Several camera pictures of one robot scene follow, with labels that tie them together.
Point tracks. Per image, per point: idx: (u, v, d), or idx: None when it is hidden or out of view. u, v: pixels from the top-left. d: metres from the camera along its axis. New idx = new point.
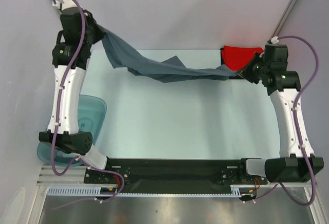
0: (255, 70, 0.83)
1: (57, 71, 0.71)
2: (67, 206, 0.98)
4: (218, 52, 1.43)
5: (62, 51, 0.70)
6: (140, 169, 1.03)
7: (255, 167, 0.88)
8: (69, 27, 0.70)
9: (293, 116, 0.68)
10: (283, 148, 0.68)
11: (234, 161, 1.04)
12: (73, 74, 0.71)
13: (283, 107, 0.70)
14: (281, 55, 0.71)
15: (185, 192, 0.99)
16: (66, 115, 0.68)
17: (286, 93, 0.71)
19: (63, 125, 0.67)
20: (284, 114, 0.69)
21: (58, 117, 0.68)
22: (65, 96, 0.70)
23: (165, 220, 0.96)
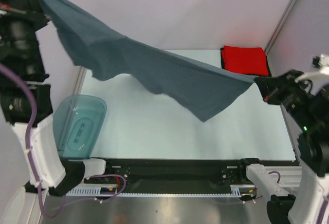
0: (288, 106, 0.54)
1: (17, 130, 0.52)
2: (66, 206, 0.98)
4: (218, 53, 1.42)
5: (11, 106, 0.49)
6: (139, 169, 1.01)
7: (255, 178, 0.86)
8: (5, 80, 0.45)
9: (322, 204, 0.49)
10: (294, 214, 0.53)
11: (234, 161, 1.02)
12: (38, 132, 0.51)
13: (314, 191, 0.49)
14: None
15: (185, 192, 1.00)
16: (46, 172, 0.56)
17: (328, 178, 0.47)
19: (46, 182, 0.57)
20: (310, 193, 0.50)
21: (37, 176, 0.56)
22: (37, 156, 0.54)
23: (165, 220, 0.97)
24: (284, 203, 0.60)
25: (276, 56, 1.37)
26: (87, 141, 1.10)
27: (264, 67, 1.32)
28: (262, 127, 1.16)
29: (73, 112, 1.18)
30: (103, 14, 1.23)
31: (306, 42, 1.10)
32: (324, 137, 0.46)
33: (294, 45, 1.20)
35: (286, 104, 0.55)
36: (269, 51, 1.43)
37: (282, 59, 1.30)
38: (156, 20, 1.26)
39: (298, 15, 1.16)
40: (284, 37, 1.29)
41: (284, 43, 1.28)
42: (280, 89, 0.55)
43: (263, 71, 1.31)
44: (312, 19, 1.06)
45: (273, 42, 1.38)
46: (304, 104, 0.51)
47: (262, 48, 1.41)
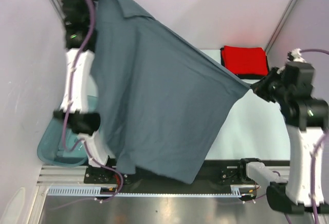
0: (271, 90, 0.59)
1: (69, 54, 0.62)
2: (67, 205, 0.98)
4: (218, 53, 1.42)
5: (73, 34, 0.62)
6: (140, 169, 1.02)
7: (255, 174, 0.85)
8: (73, 18, 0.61)
9: (311, 161, 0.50)
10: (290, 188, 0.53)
11: (234, 161, 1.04)
12: (85, 55, 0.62)
13: (301, 148, 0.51)
14: (307, 77, 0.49)
15: (190, 192, 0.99)
16: (78, 95, 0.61)
17: (309, 133, 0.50)
19: (76, 104, 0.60)
20: (299, 153, 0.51)
21: (70, 95, 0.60)
22: (77, 78, 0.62)
23: (165, 220, 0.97)
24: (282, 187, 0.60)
25: (276, 56, 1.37)
26: None
27: (263, 67, 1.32)
28: (262, 127, 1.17)
29: None
30: None
31: (306, 42, 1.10)
32: (300, 98, 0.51)
33: (294, 45, 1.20)
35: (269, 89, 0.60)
36: (269, 51, 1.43)
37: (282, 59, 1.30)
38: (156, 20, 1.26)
39: (298, 16, 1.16)
40: (284, 37, 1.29)
41: (284, 43, 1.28)
42: (263, 80, 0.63)
43: (263, 71, 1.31)
44: (312, 19, 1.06)
45: (273, 42, 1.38)
46: (280, 84, 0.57)
47: (262, 48, 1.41)
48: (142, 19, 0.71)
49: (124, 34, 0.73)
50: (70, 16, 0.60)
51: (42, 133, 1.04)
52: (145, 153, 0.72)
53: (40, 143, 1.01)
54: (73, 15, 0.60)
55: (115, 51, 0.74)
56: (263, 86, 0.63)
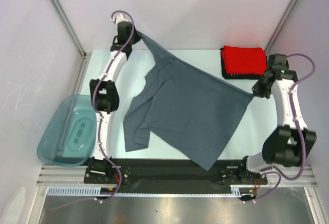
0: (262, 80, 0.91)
1: (112, 52, 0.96)
2: (66, 206, 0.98)
4: (218, 53, 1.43)
5: (117, 45, 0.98)
6: (139, 169, 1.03)
7: (256, 159, 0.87)
8: (121, 34, 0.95)
9: (288, 97, 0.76)
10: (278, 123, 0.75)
11: (234, 162, 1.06)
12: (122, 54, 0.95)
13: (280, 91, 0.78)
14: (280, 60, 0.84)
15: (190, 192, 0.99)
16: (112, 72, 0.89)
17: (283, 81, 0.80)
19: (109, 77, 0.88)
20: (280, 95, 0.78)
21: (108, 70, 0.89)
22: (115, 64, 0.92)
23: (165, 220, 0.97)
24: None
25: None
26: (86, 141, 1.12)
27: (263, 67, 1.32)
28: (263, 127, 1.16)
29: (73, 111, 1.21)
30: (104, 14, 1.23)
31: (306, 42, 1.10)
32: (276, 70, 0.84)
33: (294, 45, 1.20)
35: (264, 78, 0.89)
36: (269, 51, 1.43)
37: None
38: (156, 20, 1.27)
39: (298, 16, 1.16)
40: (283, 37, 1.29)
41: (284, 44, 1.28)
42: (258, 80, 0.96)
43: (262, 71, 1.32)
44: (312, 20, 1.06)
45: (273, 42, 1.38)
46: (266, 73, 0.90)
47: (262, 49, 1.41)
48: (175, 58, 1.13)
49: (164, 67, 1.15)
50: (121, 33, 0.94)
51: (43, 132, 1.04)
52: (167, 132, 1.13)
53: (40, 143, 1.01)
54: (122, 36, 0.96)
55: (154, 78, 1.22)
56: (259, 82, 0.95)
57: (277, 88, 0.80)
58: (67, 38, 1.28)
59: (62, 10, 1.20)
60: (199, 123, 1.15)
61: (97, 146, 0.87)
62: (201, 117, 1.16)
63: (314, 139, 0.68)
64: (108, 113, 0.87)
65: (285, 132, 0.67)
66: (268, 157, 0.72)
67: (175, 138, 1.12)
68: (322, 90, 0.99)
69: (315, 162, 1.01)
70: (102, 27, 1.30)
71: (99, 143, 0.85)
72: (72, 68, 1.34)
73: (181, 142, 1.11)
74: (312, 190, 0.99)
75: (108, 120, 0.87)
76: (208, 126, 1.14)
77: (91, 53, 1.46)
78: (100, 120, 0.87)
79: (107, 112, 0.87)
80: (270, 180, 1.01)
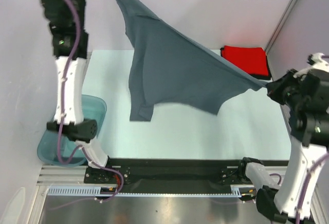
0: (285, 96, 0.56)
1: (58, 63, 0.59)
2: (67, 205, 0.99)
4: (218, 53, 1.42)
5: (61, 40, 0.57)
6: (139, 169, 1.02)
7: (253, 175, 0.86)
8: (59, 22, 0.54)
9: (305, 178, 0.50)
10: (279, 193, 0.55)
11: (235, 161, 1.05)
12: (74, 65, 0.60)
13: (298, 164, 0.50)
14: (324, 94, 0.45)
15: (190, 192, 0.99)
16: (71, 106, 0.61)
17: (310, 150, 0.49)
19: (70, 115, 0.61)
20: (295, 168, 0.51)
21: (62, 108, 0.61)
22: (71, 87, 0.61)
23: (165, 220, 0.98)
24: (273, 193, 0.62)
25: (275, 56, 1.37)
26: None
27: (264, 68, 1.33)
28: (263, 127, 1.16)
29: None
30: (104, 14, 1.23)
31: (306, 42, 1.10)
32: (310, 111, 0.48)
33: (294, 45, 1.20)
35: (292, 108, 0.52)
36: (269, 51, 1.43)
37: (282, 59, 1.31)
38: None
39: (298, 15, 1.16)
40: (284, 36, 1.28)
41: (284, 44, 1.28)
42: (279, 81, 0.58)
43: (263, 71, 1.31)
44: (312, 19, 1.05)
45: (273, 42, 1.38)
46: (297, 91, 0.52)
47: (262, 48, 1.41)
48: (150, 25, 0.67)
49: (146, 30, 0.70)
50: (56, 21, 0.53)
51: (43, 132, 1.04)
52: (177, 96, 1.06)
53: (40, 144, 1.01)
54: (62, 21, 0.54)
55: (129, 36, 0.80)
56: (280, 89, 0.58)
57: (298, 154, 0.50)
58: None
59: None
60: (201, 90, 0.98)
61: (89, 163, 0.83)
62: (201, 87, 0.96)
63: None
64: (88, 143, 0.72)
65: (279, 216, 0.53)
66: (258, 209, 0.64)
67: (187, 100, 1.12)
68: None
69: None
70: (103, 26, 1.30)
71: (92, 161, 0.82)
72: None
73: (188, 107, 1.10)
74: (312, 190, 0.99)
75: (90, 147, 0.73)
76: (215, 87, 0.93)
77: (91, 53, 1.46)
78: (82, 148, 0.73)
79: (86, 141, 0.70)
80: None
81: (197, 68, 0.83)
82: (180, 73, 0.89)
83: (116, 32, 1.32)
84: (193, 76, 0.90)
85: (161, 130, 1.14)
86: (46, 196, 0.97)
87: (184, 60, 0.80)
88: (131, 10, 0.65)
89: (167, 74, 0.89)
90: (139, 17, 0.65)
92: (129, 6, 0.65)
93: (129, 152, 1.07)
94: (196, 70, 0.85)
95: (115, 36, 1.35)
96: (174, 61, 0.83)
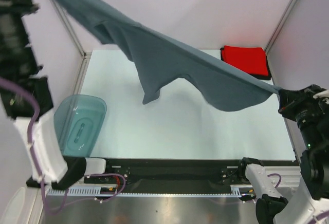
0: (300, 120, 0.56)
1: (19, 124, 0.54)
2: (67, 206, 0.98)
4: (218, 53, 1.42)
5: (12, 100, 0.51)
6: (140, 169, 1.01)
7: (252, 178, 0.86)
8: (13, 97, 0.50)
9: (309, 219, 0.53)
10: (280, 217, 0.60)
11: (235, 161, 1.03)
12: (40, 126, 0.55)
13: (306, 210, 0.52)
14: None
15: (190, 192, 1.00)
16: (48, 167, 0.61)
17: (321, 203, 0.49)
19: (48, 175, 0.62)
20: (302, 209, 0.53)
21: (40, 171, 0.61)
22: (40, 153, 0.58)
23: (165, 219, 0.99)
24: (272, 203, 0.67)
25: (275, 56, 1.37)
26: (87, 141, 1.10)
27: (264, 67, 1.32)
28: (263, 127, 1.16)
29: (73, 111, 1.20)
30: None
31: (306, 41, 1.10)
32: None
33: (294, 45, 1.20)
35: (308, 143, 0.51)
36: (269, 51, 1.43)
37: (282, 59, 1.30)
38: (156, 20, 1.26)
39: (298, 15, 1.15)
40: (283, 37, 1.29)
41: (284, 43, 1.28)
42: (296, 100, 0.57)
43: (263, 71, 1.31)
44: (312, 19, 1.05)
45: (273, 42, 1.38)
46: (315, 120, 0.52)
47: (262, 49, 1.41)
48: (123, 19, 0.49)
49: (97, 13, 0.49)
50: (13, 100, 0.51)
51: None
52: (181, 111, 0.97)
53: None
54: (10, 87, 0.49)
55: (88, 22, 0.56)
56: (295, 108, 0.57)
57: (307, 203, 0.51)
58: (67, 38, 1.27)
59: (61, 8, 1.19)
60: (216, 87, 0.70)
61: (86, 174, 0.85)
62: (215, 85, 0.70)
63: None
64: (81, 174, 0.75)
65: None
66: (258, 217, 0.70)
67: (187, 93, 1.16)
68: None
69: None
70: None
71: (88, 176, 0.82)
72: (72, 67, 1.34)
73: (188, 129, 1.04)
74: None
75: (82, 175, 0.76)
76: (237, 90, 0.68)
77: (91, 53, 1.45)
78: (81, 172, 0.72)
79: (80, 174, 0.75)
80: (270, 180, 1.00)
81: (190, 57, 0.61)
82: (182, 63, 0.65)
83: None
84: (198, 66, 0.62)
85: (162, 129, 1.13)
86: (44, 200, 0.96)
87: (164, 44, 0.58)
88: (95, 16, 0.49)
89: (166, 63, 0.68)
90: (108, 21, 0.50)
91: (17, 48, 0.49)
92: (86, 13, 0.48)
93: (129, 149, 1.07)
94: (190, 58, 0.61)
95: None
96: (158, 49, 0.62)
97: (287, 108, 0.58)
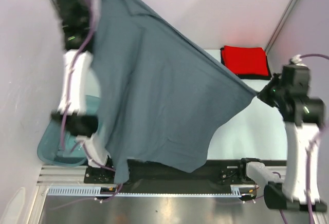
0: (272, 94, 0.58)
1: (68, 56, 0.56)
2: (67, 206, 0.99)
4: (218, 52, 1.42)
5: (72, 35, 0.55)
6: (139, 169, 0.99)
7: (255, 173, 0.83)
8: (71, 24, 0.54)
9: (305, 159, 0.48)
10: (281, 187, 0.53)
11: (234, 161, 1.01)
12: (85, 58, 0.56)
13: (295, 143, 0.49)
14: (302, 79, 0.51)
15: (190, 192, 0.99)
16: (78, 96, 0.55)
17: (305, 128, 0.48)
19: (76, 105, 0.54)
20: (293, 150, 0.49)
21: (68, 94, 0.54)
22: (77, 81, 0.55)
23: (165, 220, 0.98)
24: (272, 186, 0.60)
25: (275, 56, 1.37)
26: None
27: (263, 67, 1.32)
28: (265, 127, 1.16)
29: None
30: None
31: (306, 42, 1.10)
32: (297, 96, 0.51)
33: (294, 45, 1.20)
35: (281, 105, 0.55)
36: (269, 51, 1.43)
37: (282, 59, 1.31)
38: None
39: (298, 15, 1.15)
40: (283, 37, 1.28)
41: (284, 44, 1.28)
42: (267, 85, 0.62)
43: (262, 71, 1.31)
44: (312, 19, 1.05)
45: (273, 42, 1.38)
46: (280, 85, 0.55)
47: (262, 48, 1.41)
48: (151, 18, 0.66)
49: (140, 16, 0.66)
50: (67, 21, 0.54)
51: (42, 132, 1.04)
52: (178, 150, 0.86)
53: (40, 144, 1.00)
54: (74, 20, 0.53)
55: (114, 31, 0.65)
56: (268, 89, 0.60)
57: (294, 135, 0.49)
58: None
59: None
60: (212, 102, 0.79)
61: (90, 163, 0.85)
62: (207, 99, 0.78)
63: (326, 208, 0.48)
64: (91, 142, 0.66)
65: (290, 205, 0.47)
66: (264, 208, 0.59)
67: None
68: (321, 91, 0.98)
69: None
70: None
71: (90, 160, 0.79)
72: None
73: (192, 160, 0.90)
74: None
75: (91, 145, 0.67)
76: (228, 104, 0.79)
77: None
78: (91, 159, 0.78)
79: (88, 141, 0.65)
80: None
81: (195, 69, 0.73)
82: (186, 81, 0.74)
83: None
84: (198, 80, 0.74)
85: None
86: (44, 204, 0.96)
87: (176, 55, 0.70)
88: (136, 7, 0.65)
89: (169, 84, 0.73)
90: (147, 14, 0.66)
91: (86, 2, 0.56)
92: (131, 3, 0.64)
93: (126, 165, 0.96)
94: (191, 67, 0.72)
95: None
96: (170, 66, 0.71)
97: (264, 89, 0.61)
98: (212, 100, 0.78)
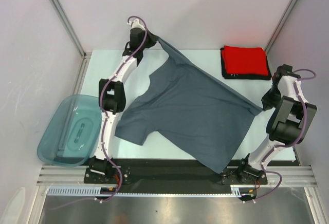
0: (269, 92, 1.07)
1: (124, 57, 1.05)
2: (67, 206, 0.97)
4: (218, 53, 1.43)
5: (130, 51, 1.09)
6: (140, 169, 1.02)
7: (257, 150, 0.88)
8: (134, 41, 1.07)
9: (292, 86, 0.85)
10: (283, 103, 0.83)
11: (236, 162, 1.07)
12: (133, 61, 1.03)
13: (287, 82, 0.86)
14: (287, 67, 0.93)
15: (190, 192, 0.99)
16: (122, 74, 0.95)
17: (290, 78, 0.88)
19: (118, 78, 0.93)
20: (286, 83, 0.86)
21: (118, 72, 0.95)
22: (124, 68, 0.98)
23: (165, 220, 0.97)
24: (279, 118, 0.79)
25: (275, 56, 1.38)
26: (86, 142, 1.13)
27: (264, 67, 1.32)
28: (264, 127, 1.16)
29: (73, 111, 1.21)
30: (104, 14, 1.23)
31: (306, 42, 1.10)
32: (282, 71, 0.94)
33: (294, 45, 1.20)
35: (272, 89, 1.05)
36: (269, 51, 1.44)
37: (282, 60, 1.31)
38: (157, 20, 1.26)
39: (298, 16, 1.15)
40: (283, 37, 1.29)
41: (284, 44, 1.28)
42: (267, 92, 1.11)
43: (263, 71, 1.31)
44: (312, 20, 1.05)
45: (273, 42, 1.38)
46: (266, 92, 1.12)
47: (262, 49, 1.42)
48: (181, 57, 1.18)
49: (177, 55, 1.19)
50: (133, 40, 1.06)
51: (43, 132, 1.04)
52: (189, 144, 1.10)
53: (40, 143, 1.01)
54: (134, 43, 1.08)
55: (163, 75, 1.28)
56: (266, 99, 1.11)
57: (283, 81, 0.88)
58: (67, 38, 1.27)
59: (61, 9, 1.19)
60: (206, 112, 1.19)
61: (99, 146, 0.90)
62: (201, 107, 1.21)
63: (315, 111, 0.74)
64: (113, 114, 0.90)
65: (288, 101, 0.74)
66: (270, 131, 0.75)
67: (179, 108, 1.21)
68: (321, 91, 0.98)
69: (314, 162, 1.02)
70: (103, 27, 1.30)
71: (102, 143, 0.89)
72: (72, 67, 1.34)
73: (193, 146, 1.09)
74: (312, 190, 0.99)
75: (112, 120, 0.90)
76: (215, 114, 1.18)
77: (91, 53, 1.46)
78: (105, 120, 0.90)
79: (112, 112, 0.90)
80: (270, 180, 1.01)
81: (197, 92, 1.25)
82: (189, 97, 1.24)
83: (116, 33, 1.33)
84: (194, 98, 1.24)
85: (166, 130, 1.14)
86: (44, 204, 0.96)
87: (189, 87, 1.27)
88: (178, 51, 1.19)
89: (183, 101, 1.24)
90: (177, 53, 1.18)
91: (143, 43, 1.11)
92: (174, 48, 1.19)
93: (128, 146, 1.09)
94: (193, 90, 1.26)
95: (115, 36, 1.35)
96: (187, 94, 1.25)
97: (264, 100, 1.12)
98: (198, 106, 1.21)
